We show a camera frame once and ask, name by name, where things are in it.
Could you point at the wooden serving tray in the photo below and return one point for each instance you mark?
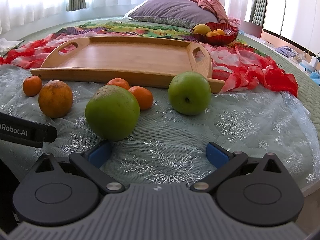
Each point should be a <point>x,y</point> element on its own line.
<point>141,61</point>

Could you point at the colourful floral scarf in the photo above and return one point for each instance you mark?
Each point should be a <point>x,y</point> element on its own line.
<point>150,31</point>

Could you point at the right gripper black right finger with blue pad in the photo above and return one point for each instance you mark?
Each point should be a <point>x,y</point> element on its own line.
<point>254,191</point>

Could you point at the white cloth at left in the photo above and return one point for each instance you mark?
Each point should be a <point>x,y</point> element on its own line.
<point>6,46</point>

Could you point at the lavender cloth at right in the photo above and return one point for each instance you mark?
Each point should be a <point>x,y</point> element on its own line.
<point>287,51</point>

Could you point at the red glass fruit bowl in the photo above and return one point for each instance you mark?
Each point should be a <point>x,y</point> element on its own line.
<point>231,33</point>

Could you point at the large brownish orange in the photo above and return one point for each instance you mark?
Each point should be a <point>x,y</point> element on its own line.
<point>55,99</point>

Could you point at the yellow pear in bowl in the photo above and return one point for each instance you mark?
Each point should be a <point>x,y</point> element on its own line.
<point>201,29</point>

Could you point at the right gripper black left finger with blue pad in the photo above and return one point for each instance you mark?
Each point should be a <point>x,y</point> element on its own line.
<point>60,191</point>

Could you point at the purple pillow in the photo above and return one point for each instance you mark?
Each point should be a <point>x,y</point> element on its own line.
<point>179,13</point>

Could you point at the green apple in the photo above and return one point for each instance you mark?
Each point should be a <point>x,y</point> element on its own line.
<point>112,113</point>
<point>189,93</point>

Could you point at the pink folded blanket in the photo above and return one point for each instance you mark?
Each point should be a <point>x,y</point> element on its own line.
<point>216,8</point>

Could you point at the orange fruit in bowl front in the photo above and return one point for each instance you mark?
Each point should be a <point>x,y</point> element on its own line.
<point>212,34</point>

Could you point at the red white scarf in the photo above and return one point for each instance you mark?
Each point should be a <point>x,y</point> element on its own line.
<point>238,72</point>

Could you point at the orange fruit in bowl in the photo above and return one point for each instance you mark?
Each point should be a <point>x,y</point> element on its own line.
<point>212,34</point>
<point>220,31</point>

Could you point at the orange fruit in bowl back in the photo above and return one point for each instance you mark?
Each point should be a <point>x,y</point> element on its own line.
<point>220,31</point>

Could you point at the green curtain right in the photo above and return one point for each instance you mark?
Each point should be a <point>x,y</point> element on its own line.
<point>258,12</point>

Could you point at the sheer snowflake lace cloth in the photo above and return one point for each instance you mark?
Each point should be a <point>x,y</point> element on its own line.
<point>167,147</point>

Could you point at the small mandarin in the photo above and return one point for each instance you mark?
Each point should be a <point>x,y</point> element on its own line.
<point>143,96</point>
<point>32,86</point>
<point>119,82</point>

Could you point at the finger of the black genrobot.ai left gripper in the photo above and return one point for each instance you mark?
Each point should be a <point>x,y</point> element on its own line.
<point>24,132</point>

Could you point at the green quilted bedspread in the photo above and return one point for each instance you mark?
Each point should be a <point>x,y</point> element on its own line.
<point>308,92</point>

